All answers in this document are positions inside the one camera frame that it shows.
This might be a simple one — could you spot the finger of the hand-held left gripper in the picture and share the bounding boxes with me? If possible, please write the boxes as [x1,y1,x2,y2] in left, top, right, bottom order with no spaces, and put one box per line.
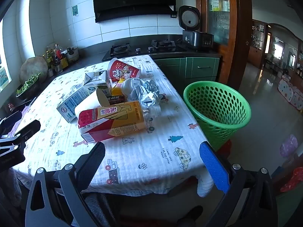
[0,112,23,138]
[0,119,41,172]

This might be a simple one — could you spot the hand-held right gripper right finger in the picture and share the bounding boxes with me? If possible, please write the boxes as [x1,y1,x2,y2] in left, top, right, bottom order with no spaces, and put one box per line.
[199,141,278,227]

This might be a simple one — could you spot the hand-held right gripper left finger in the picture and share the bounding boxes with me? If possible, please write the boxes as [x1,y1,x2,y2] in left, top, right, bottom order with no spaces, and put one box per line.
[25,141,116,227]

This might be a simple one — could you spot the green plastic basket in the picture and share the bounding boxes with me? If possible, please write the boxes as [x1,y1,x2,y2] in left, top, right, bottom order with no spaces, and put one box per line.
[183,81,252,150]

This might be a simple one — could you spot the blue white milk carton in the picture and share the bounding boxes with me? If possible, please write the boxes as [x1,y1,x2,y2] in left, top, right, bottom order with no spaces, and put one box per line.
[56,85,95,123]

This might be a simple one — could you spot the dark shiny snack packet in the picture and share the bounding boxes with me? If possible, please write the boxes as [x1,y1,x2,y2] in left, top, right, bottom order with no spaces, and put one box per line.
[106,95,126,104]

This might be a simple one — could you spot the yellow snack packet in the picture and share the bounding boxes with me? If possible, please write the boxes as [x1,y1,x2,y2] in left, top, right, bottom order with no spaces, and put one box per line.
[111,82,125,96]

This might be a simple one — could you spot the red plastic stool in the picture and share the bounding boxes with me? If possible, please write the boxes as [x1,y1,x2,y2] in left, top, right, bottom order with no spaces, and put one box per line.
[213,139,233,159]

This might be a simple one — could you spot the bowl of green vegetables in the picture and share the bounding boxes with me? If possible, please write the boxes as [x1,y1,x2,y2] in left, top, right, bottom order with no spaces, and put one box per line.
[16,73,43,100]

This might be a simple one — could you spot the person's leg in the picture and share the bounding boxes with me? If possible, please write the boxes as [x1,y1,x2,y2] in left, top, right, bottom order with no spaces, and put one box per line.
[82,192,114,227]

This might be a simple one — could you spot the red yellow carton box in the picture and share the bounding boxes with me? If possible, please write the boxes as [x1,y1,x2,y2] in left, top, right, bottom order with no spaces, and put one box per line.
[78,100,152,143]

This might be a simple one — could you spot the window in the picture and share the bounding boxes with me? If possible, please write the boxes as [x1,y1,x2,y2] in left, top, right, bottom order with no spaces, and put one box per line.
[0,16,13,94]

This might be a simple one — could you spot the round wooden cutting board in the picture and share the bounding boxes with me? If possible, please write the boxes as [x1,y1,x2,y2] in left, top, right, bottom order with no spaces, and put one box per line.
[19,56,48,84]

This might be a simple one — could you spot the white paper cup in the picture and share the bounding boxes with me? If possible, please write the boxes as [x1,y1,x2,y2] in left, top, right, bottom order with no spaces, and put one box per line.
[74,88,110,119]

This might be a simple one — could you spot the cluster of condiment bottles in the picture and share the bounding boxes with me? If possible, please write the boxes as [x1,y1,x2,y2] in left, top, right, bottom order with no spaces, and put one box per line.
[43,44,69,75]

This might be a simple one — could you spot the pink plastic bag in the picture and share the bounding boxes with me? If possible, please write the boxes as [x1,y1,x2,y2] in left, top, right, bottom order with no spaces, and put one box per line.
[280,134,299,159]

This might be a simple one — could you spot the red plastic bag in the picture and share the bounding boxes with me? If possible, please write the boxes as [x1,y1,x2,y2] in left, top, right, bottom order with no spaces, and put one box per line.
[280,167,303,193]

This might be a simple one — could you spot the clear plastic bottle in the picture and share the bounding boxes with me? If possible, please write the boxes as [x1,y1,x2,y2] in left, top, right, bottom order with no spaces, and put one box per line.
[142,104,162,119]

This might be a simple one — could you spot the white green striped carton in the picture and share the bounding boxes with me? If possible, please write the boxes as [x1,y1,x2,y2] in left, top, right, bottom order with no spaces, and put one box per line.
[84,70,112,97]

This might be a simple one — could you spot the white plastic lid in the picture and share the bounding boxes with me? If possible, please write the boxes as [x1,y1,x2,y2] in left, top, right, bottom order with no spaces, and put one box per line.
[121,78,145,98]

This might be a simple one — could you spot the metal pot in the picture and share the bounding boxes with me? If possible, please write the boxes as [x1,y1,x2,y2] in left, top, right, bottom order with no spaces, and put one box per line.
[64,46,80,63]

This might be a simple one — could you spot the crumpled silver foil wrapper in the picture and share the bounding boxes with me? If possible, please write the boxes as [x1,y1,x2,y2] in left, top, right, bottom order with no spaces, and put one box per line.
[133,79,166,107]

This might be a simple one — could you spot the red printed paper cup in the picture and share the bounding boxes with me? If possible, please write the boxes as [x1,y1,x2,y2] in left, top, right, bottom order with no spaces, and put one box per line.
[107,58,142,86]

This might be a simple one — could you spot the green kitchen cabinets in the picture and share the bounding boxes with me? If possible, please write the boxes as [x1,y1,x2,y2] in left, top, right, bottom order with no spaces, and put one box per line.
[151,56,222,93]

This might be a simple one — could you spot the polka dot play fence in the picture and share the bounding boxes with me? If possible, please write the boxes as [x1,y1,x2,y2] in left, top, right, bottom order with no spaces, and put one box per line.
[277,78,303,110]

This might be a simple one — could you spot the black gas stove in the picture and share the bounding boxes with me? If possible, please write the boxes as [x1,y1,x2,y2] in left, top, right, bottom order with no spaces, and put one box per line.
[102,40,187,61]

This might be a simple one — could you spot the black rice cooker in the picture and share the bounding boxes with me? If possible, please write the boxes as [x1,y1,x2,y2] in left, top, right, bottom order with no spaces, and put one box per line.
[178,5,215,51]

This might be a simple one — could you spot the wooden display shelf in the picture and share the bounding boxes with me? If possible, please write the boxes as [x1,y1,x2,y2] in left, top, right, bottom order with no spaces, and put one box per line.
[250,20,269,69]

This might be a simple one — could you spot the wooden glass door cabinet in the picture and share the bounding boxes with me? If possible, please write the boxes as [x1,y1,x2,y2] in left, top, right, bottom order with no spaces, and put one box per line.
[194,0,253,83]

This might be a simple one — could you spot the black range hood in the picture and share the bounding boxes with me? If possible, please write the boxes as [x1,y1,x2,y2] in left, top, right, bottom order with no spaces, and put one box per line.
[85,0,180,23]

